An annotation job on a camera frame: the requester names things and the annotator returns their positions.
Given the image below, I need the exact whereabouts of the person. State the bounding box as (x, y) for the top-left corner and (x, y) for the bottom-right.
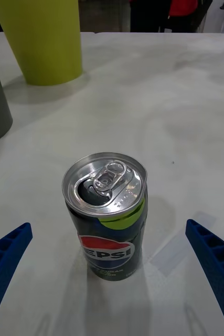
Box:
(129, 0), (214, 33)

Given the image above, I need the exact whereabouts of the yellow-green plastic bin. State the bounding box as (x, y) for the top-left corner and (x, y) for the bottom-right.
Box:
(0, 0), (83, 86)

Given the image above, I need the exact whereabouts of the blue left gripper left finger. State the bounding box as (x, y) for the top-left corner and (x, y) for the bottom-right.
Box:
(0, 222), (33, 330)

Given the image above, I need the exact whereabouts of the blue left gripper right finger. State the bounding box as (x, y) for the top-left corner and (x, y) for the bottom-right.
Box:
(185, 219), (224, 336)

